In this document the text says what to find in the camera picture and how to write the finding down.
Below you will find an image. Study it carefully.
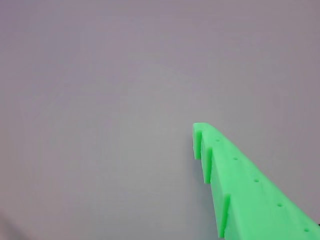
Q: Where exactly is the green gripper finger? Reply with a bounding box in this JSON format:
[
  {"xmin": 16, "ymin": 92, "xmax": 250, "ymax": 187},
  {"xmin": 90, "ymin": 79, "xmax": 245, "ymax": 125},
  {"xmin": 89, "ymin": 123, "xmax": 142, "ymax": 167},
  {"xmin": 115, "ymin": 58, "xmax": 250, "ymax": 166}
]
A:
[{"xmin": 192, "ymin": 122, "xmax": 320, "ymax": 240}]

